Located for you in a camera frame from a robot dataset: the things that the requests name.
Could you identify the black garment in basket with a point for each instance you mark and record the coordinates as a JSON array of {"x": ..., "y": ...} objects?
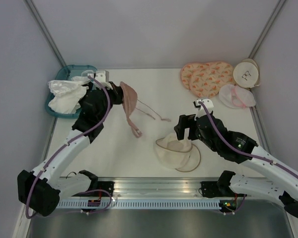
[{"x": 89, "y": 86}]

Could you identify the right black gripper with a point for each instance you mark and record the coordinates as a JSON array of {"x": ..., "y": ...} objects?
[{"x": 185, "y": 121}]

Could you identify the floral heart laundry bag front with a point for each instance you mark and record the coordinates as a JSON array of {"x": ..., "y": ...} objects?
[{"x": 208, "y": 78}]

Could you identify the teal plastic basket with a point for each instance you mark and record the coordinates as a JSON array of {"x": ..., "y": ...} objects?
[{"x": 66, "y": 73}]

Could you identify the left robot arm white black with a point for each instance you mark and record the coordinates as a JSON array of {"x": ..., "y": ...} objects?
[{"x": 42, "y": 188}]

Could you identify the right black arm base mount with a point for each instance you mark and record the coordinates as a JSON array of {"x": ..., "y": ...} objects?
[{"x": 209, "y": 189}]

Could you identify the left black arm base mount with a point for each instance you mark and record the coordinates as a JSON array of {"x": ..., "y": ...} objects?
[{"x": 103, "y": 189}]

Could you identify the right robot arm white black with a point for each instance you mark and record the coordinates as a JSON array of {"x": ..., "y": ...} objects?
[{"x": 282, "y": 185}]

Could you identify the white slotted cable duct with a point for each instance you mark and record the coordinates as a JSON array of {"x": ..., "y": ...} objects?
[{"x": 208, "y": 204}]

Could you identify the pink satin bra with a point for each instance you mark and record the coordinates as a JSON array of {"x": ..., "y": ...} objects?
[{"x": 130, "y": 100}]

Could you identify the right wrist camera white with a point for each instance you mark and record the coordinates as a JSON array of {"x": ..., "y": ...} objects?
[{"x": 203, "y": 107}]

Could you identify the white bra in basket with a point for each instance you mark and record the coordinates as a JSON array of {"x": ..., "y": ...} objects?
[{"x": 68, "y": 93}]

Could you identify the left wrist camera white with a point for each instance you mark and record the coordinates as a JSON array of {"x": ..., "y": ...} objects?
[{"x": 100, "y": 76}]

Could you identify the aluminium rail front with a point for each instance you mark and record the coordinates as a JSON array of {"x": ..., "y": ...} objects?
[{"x": 156, "y": 186}]

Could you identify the floral heart laundry bag back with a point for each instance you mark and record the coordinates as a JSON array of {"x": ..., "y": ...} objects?
[{"x": 187, "y": 70}]

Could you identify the white mesh bag pink trim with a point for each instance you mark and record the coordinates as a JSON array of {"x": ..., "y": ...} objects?
[{"x": 236, "y": 97}]

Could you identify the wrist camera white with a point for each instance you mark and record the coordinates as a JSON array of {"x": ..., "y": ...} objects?
[
  {"x": 203, "y": 107},
  {"x": 100, "y": 76}
]

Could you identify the round mesh laundry bag glasses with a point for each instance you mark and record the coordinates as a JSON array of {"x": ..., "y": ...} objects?
[{"x": 180, "y": 155}]

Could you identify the floral heart laundry bag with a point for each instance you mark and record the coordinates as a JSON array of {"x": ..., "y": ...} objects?
[
  {"x": 187, "y": 70},
  {"x": 208, "y": 78}
]

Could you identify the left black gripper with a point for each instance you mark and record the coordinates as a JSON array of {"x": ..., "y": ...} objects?
[{"x": 116, "y": 91}]

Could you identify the round mesh bag at corner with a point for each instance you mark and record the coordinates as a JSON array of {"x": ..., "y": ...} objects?
[{"x": 246, "y": 74}]

